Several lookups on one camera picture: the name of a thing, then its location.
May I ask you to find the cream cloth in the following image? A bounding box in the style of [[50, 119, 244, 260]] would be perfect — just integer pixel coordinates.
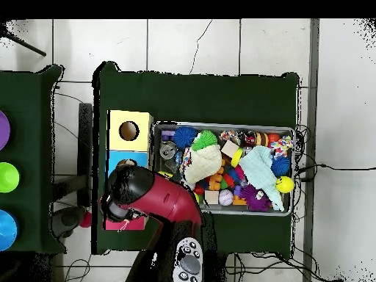
[[183, 143, 223, 184]]

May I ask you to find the black power cable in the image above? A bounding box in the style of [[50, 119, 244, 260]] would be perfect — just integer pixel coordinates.
[[297, 163, 376, 175]]

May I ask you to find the green spiky rubber ball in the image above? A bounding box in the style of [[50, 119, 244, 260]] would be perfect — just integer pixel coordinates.
[[190, 129, 219, 151]]

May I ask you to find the black tripod leg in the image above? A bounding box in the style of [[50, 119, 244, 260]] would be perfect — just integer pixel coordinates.
[[0, 20, 47, 57]]

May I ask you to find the white baseball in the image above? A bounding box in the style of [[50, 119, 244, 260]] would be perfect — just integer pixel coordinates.
[[218, 189, 235, 206]]

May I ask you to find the wooden box with three holes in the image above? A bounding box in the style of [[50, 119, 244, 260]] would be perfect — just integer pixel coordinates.
[[104, 109, 154, 231]]

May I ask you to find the blue stacking cup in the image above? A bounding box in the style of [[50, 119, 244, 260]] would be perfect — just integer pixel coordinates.
[[0, 209, 19, 252]]

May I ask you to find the yellow plastic ball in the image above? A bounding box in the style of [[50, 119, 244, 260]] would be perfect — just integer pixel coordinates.
[[275, 176, 295, 194]]

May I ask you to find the purple spiky toy with eyes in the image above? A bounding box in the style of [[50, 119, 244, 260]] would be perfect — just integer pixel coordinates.
[[239, 184, 272, 212]]

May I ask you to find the light blue cloth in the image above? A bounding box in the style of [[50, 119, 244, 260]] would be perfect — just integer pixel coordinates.
[[239, 145, 285, 212]]

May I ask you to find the crushed silver can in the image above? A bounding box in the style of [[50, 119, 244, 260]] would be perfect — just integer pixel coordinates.
[[159, 141, 178, 160]]

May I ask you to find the dark green table cloth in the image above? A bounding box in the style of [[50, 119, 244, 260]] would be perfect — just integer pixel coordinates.
[[92, 61, 300, 261], [0, 65, 67, 255]]

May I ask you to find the purple stacking cup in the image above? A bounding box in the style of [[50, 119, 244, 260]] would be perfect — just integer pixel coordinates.
[[0, 109, 11, 151]]

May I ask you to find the grey pendant with red button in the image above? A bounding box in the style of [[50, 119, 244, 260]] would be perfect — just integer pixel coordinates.
[[51, 205, 93, 239]]

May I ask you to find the multicoloured rope toy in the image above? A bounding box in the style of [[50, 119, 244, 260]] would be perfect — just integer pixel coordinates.
[[268, 135, 294, 158]]

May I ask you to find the blue spiky rubber ball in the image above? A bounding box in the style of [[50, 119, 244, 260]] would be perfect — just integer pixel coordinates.
[[173, 126, 199, 150], [270, 156, 292, 178]]

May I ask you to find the lime green stacking cup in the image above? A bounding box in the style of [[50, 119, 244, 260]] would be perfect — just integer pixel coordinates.
[[0, 162, 21, 193]]

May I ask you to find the silver mesh bin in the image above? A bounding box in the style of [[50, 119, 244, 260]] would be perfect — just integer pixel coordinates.
[[148, 120, 295, 217]]

